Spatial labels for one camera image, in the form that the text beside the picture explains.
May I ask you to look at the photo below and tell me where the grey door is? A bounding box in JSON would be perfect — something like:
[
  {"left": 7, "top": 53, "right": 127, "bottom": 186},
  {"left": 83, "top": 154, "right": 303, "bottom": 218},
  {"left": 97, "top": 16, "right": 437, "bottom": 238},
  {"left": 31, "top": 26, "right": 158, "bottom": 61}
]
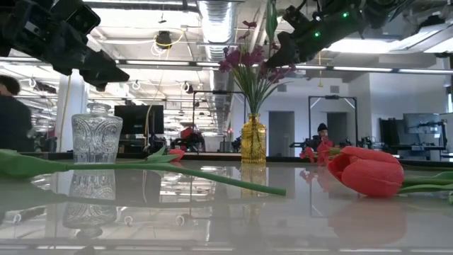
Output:
[
  {"left": 326, "top": 112, "right": 350, "bottom": 146},
  {"left": 268, "top": 110, "right": 296, "bottom": 157}
]

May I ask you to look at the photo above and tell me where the background robot workstation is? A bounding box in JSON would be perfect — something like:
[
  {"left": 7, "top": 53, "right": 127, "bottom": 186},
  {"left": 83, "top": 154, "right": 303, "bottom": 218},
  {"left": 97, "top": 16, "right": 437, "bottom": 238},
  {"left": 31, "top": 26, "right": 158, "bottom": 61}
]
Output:
[{"left": 379, "top": 112, "right": 448, "bottom": 162}]

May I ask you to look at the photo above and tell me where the red artificial flower bunch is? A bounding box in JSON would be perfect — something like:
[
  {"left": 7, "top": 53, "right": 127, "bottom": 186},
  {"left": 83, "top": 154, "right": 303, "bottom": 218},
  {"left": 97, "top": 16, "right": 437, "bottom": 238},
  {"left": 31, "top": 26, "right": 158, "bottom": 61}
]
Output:
[{"left": 299, "top": 137, "right": 343, "bottom": 167}]

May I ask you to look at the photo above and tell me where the black metal table frame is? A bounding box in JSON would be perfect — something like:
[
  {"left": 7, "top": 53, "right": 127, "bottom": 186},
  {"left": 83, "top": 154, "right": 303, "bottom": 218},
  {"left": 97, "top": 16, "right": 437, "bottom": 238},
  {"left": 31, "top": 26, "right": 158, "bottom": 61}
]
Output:
[{"left": 19, "top": 151, "right": 453, "bottom": 168}]

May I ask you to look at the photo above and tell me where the red artificial tulip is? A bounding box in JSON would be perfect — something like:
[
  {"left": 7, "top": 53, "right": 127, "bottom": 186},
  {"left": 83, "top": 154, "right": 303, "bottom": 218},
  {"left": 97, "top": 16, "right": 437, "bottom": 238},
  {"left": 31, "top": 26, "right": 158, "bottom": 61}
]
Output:
[
  {"left": 145, "top": 146, "right": 185, "bottom": 164},
  {"left": 327, "top": 145, "right": 453, "bottom": 205},
  {"left": 0, "top": 148, "right": 287, "bottom": 197}
]

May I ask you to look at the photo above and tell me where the black metal stand frame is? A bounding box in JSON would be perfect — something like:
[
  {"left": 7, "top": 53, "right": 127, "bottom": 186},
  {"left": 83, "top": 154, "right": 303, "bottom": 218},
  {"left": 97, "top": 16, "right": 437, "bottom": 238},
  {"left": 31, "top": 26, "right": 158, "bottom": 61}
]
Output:
[
  {"left": 308, "top": 95, "right": 359, "bottom": 149},
  {"left": 192, "top": 90, "right": 248, "bottom": 153}
]

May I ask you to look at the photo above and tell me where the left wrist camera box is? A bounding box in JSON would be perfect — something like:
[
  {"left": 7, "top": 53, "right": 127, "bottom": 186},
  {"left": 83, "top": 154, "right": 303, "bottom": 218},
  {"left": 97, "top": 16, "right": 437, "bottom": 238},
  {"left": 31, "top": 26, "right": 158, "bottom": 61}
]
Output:
[{"left": 52, "top": 0, "right": 102, "bottom": 36}]

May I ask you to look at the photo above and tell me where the yellow glass vase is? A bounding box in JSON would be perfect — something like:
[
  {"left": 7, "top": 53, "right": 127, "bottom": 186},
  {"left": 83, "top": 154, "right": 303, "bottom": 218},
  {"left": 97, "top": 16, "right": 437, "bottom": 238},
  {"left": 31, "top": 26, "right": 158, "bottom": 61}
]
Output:
[{"left": 241, "top": 113, "right": 268, "bottom": 165}]

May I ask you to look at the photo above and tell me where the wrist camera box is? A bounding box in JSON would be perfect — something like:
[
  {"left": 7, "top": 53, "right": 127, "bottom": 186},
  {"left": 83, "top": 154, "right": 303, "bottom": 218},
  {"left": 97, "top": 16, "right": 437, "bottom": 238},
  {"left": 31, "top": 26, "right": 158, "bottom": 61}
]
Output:
[
  {"left": 52, "top": 0, "right": 102, "bottom": 36},
  {"left": 282, "top": 4, "right": 321, "bottom": 32}
]

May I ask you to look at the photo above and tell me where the silver ceiling ventilation duct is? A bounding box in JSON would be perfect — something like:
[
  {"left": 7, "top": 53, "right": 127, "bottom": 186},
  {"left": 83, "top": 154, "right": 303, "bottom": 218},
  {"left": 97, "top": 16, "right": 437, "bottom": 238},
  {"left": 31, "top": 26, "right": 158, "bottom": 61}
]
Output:
[{"left": 196, "top": 0, "right": 246, "bottom": 142}]

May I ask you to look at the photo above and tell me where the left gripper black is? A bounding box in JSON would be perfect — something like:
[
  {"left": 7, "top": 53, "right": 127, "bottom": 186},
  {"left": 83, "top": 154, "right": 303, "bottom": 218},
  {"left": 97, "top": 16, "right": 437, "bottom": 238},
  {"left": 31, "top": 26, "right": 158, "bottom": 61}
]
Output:
[{"left": 23, "top": 16, "right": 131, "bottom": 93}]

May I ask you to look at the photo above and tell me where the clear cut-glass vase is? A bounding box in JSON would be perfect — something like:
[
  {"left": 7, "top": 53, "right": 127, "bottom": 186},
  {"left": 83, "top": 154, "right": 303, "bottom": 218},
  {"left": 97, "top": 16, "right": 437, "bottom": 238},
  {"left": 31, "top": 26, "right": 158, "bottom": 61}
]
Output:
[{"left": 71, "top": 102, "right": 124, "bottom": 164}]

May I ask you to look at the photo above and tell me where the long ceiling light strip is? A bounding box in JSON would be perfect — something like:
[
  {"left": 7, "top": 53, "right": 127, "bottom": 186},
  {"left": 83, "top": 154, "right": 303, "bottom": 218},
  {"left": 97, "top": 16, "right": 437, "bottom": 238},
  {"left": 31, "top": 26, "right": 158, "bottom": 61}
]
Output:
[{"left": 295, "top": 64, "right": 453, "bottom": 76}]

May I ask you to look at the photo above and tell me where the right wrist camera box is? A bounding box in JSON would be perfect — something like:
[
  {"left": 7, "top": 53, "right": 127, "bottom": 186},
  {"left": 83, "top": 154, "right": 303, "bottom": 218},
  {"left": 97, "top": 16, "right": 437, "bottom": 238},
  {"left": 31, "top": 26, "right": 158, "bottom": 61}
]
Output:
[{"left": 282, "top": 4, "right": 321, "bottom": 32}]

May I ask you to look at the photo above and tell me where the black monitor screen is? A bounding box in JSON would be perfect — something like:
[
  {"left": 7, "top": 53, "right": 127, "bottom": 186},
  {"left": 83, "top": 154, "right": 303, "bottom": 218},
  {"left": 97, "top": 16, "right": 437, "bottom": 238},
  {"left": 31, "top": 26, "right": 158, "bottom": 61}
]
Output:
[{"left": 113, "top": 104, "right": 165, "bottom": 136}]

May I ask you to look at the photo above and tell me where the yellow hanging cable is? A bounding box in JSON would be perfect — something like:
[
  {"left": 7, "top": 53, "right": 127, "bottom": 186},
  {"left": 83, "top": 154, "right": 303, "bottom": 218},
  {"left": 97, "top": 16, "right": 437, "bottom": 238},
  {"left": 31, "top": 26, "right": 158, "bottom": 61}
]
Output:
[{"left": 142, "top": 30, "right": 187, "bottom": 152}]

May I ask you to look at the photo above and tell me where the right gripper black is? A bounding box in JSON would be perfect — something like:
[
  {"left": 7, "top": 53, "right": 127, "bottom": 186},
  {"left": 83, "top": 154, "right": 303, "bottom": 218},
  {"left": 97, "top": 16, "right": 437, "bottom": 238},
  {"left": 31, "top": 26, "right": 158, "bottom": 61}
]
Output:
[{"left": 265, "top": 9, "right": 367, "bottom": 68}]

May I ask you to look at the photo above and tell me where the purple artificial flower bunch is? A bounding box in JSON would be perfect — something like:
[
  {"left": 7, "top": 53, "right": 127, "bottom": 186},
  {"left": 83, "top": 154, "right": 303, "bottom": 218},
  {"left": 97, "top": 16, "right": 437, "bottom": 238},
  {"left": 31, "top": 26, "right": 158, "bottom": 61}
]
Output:
[{"left": 218, "top": 20, "right": 297, "bottom": 115}]

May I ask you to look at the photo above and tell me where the person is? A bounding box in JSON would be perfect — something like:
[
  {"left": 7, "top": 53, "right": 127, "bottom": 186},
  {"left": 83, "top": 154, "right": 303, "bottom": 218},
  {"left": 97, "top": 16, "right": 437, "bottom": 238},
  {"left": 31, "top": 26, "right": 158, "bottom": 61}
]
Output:
[
  {"left": 0, "top": 74, "right": 37, "bottom": 153},
  {"left": 310, "top": 122, "right": 333, "bottom": 149}
]

